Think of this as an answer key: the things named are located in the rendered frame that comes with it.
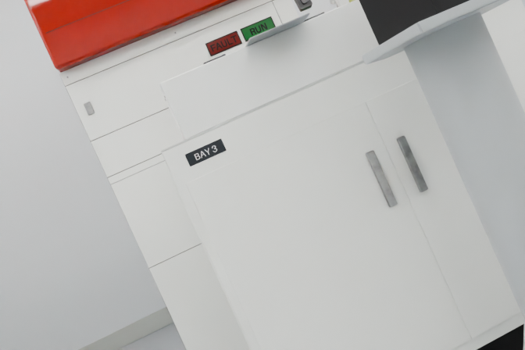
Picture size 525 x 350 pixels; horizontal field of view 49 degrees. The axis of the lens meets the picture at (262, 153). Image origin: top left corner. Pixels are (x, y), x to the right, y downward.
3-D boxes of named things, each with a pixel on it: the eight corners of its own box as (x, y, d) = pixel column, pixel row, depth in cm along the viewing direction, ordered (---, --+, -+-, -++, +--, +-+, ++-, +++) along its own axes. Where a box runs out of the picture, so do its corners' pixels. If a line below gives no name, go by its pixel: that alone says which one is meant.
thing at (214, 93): (183, 142, 139) (159, 89, 139) (382, 54, 147) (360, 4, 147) (184, 140, 130) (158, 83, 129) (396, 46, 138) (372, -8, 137)
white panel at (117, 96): (111, 184, 190) (60, 74, 189) (328, 87, 202) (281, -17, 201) (109, 184, 187) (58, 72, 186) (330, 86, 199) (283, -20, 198)
